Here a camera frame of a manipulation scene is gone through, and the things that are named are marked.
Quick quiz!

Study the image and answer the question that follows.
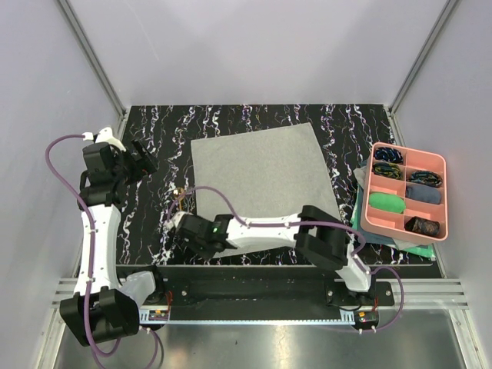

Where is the blue patterned napkin roll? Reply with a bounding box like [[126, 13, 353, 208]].
[[374, 147, 404, 164]]

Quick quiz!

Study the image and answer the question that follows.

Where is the dark brown napkin roll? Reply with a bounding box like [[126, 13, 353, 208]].
[[404, 216, 440, 237]]

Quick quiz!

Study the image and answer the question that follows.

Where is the black marble pattern mat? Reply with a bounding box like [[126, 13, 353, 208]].
[[117, 104, 395, 265]]

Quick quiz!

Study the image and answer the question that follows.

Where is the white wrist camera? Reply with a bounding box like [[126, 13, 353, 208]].
[[82, 127, 127, 151], [164, 211, 188, 232]]

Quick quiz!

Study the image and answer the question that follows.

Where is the green napkin roll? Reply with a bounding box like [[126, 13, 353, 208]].
[[368, 192, 406, 214]]

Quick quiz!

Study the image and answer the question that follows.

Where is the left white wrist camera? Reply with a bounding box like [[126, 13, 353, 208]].
[[82, 127, 127, 151]]

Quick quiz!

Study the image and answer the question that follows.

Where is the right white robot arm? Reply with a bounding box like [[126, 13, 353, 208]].
[[165, 205, 377, 305]]

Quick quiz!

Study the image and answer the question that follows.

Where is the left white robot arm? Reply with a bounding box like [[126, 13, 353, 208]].
[[60, 140, 166, 347]]

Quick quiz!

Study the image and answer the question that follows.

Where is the pink divided tray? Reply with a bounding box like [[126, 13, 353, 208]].
[[360, 142, 448, 245]]

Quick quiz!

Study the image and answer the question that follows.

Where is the blue-orange patterned napkin roll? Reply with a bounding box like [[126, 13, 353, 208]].
[[408, 171, 443, 188]]

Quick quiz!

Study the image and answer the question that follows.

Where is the grey cloth napkin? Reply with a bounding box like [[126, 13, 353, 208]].
[[190, 123, 340, 259]]

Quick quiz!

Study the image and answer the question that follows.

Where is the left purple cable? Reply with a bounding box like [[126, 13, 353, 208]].
[[45, 132, 165, 364]]

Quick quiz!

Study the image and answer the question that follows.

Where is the grey-blue folded napkin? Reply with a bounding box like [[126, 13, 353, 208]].
[[405, 184, 442, 204]]

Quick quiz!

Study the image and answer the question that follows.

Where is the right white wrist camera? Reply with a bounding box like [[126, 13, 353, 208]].
[[164, 211, 188, 232]]

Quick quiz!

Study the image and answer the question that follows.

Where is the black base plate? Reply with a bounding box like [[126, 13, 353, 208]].
[[145, 265, 395, 324]]

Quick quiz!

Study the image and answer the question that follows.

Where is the gold spoon green handle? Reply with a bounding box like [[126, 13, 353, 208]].
[[173, 188, 185, 211]]

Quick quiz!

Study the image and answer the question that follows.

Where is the stack of coloured cloths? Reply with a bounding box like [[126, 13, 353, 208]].
[[351, 161, 436, 259]]

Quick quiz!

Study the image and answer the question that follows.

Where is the yellow patterned napkin roll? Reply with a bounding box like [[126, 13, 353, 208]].
[[372, 162, 403, 180]]

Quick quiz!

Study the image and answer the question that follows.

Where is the silver fork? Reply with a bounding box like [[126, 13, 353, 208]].
[[183, 188, 192, 204]]

